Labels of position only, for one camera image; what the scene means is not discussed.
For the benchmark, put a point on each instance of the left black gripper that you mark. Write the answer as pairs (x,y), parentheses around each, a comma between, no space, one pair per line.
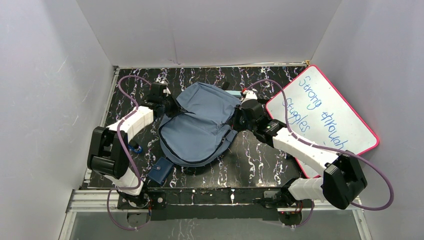
(171,105)

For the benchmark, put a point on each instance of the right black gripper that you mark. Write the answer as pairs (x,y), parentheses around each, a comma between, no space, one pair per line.
(234,122)

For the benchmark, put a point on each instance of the blue student backpack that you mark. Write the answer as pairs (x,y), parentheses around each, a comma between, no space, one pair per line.
(203,132)

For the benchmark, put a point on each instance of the navy snap wallet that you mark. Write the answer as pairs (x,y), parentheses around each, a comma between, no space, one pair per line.
(160,170)

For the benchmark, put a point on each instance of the teal eraser case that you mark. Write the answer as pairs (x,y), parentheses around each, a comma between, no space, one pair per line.
(236,94)

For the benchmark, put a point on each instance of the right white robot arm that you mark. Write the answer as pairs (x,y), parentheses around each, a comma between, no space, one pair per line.
(341,176)

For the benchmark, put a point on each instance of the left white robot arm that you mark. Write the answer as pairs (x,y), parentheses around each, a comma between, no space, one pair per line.
(109,150)

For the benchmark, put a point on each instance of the pink framed whiteboard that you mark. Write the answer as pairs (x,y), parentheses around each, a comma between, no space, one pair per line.
(317,111)

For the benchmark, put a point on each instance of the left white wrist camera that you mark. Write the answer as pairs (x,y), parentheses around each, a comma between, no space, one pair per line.
(166,91)

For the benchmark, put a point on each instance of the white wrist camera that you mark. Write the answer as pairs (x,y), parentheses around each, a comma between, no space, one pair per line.
(248,95)
(166,91)

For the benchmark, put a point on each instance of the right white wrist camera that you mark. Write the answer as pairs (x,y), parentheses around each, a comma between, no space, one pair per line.
(248,95)

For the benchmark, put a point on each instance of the black front rail frame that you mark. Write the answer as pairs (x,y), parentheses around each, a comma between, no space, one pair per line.
(216,203)

